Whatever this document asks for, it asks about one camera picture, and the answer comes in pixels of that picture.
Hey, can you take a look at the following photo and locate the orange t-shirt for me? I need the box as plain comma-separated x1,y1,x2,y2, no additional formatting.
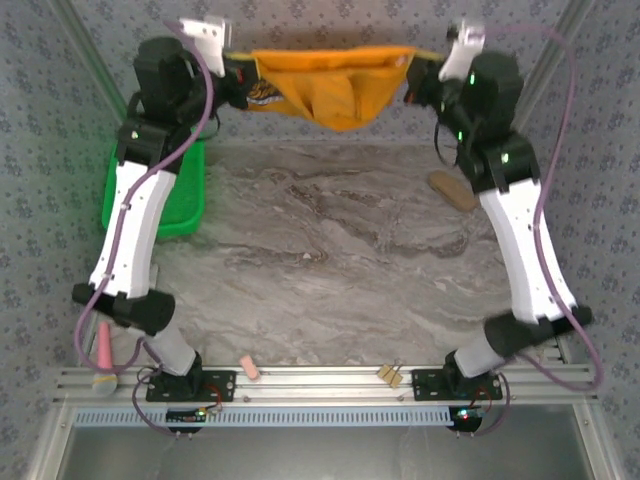
223,44,447,133

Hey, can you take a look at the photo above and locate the tan burlap glasses case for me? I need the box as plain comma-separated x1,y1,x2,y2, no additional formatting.
427,170,479,213

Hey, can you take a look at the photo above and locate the green plastic basket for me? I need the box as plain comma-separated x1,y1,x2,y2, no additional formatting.
101,139,206,241

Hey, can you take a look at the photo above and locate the pink toy microphone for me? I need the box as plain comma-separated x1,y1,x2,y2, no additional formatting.
91,322,120,396

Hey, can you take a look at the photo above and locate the gold binder clip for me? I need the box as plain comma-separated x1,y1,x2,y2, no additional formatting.
377,360,405,390

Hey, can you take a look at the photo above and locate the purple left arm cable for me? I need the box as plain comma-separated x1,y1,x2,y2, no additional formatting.
73,19,217,440

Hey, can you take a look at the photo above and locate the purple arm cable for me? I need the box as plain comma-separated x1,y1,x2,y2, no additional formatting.
73,19,217,440
479,23,604,439

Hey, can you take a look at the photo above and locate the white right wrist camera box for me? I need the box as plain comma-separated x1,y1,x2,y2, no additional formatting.
438,18,489,81

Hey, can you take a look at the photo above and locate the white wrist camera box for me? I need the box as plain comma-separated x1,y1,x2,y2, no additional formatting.
438,18,489,81
178,15,235,79

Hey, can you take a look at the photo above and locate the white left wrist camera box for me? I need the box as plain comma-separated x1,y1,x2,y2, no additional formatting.
178,15,235,79

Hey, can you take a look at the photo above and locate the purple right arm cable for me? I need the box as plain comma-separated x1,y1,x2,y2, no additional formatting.
479,23,604,439

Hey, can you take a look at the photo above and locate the aluminium frame post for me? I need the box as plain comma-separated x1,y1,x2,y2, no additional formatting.
514,0,600,147
48,0,136,131

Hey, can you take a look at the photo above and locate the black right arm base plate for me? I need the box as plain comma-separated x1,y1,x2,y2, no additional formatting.
410,368,504,401

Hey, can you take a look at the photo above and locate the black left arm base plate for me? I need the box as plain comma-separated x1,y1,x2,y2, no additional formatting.
145,369,237,403

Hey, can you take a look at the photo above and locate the aluminium mounting rail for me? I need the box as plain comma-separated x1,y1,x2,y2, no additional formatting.
52,364,599,405

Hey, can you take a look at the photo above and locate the grey slotted cable duct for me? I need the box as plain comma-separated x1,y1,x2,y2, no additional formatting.
73,405,457,427

